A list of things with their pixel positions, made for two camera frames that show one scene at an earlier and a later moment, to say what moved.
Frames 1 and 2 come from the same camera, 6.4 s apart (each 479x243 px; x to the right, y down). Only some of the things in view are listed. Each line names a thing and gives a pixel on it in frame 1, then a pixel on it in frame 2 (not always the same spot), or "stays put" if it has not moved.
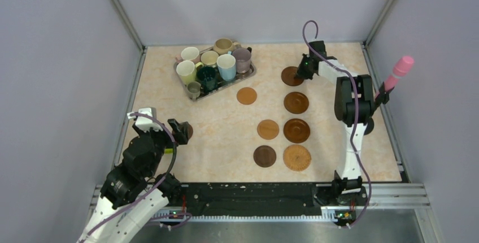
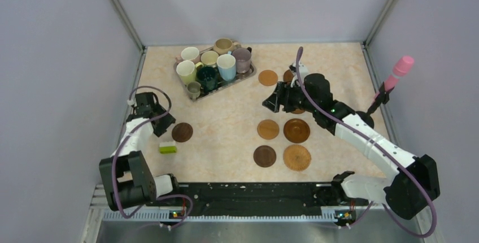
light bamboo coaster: [246, 95] to [268, 78]
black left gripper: [181, 130] to [168, 120]
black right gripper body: [303, 72] to [294, 99]
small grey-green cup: [194, 89] stays put
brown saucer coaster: [296, 130] stays put
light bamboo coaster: [268, 129] stays put
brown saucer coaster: [287, 76] stays put
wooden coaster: [297, 157] stays put
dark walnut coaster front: [264, 156] stays put
